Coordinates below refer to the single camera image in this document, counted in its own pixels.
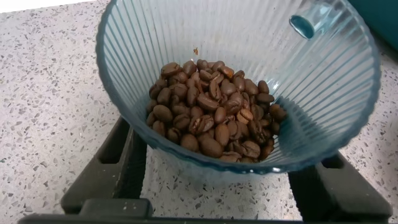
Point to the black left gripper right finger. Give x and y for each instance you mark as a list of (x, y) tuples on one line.
[(339, 193)]

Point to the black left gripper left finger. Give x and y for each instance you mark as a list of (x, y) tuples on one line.
[(105, 180)]

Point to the brown roasted coffee beans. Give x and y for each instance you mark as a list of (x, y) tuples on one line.
[(214, 109)]

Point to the translucent blue ribbed plastic cup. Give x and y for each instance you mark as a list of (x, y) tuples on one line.
[(140, 46)]

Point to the teal plastic basin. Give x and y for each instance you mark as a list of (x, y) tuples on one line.
[(382, 18)]

